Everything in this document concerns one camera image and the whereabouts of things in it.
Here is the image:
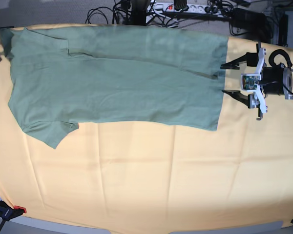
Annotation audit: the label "tangled black floor cables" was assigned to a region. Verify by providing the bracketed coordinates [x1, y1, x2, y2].
[85, 0, 276, 43]

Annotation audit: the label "dark computer tower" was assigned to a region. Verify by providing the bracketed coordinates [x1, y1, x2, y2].
[278, 14, 288, 46]

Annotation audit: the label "black monitor stand post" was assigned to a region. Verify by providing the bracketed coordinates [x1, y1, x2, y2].
[130, 0, 149, 26]

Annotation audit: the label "yellow table cloth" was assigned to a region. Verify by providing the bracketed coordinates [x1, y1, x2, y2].
[0, 24, 293, 232]

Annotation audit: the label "blue black bar clamp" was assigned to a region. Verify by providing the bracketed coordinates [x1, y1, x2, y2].
[0, 200, 27, 232]

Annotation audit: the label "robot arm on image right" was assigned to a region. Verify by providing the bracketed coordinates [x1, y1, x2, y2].
[220, 43, 293, 118]

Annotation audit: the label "green T-shirt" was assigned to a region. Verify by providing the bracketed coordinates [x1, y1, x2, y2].
[0, 26, 228, 148]

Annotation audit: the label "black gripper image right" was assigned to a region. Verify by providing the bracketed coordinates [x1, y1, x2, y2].
[220, 52, 284, 109]

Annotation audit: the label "black power adapter brick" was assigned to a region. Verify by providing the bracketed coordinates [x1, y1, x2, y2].
[231, 8, 266, 24]

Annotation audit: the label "white power strip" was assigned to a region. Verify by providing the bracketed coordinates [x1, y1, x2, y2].
[151, 2, 218, 14]

